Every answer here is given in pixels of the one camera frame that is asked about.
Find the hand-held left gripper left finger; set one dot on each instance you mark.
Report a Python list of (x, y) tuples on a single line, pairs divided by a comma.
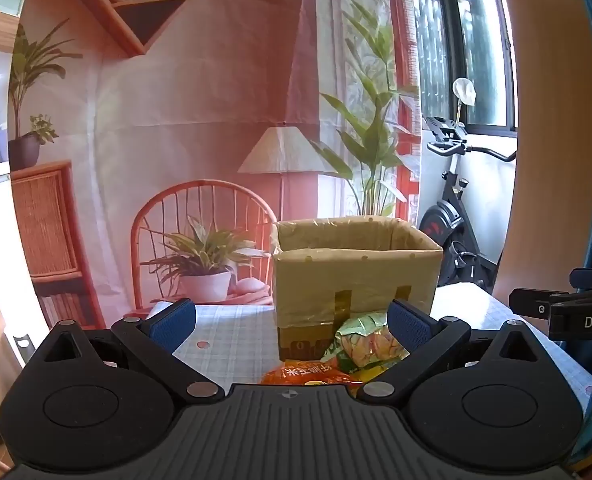
[(173, 324)]

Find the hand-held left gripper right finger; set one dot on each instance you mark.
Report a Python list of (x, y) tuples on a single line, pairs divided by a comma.
[(408, 327)]

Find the green snack packet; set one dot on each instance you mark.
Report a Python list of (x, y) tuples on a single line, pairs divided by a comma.
[(363, 345)]

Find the taped cardboard box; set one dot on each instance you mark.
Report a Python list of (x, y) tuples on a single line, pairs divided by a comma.
[(355, 270)]

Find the checked strawberry tablecloth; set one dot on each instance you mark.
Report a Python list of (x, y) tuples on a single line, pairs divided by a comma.
[(236, 335)]

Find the black exercise bike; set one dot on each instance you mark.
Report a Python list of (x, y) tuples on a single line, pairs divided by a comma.
[(455, 220)]

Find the orange snack packet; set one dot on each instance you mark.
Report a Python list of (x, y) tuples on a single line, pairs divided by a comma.
[(301, 374)]

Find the wooden door panel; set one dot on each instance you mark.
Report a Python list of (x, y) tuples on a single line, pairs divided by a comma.
[(540, 135)]

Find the printed room backdrop cloth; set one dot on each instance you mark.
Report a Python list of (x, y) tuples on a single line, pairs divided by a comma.
[(201, 110)]

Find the white cloth cover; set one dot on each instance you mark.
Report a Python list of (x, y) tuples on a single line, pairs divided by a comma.
[(464, 91)]

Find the dark framed window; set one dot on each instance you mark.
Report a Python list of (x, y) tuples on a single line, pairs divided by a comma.
[(475, 50)]

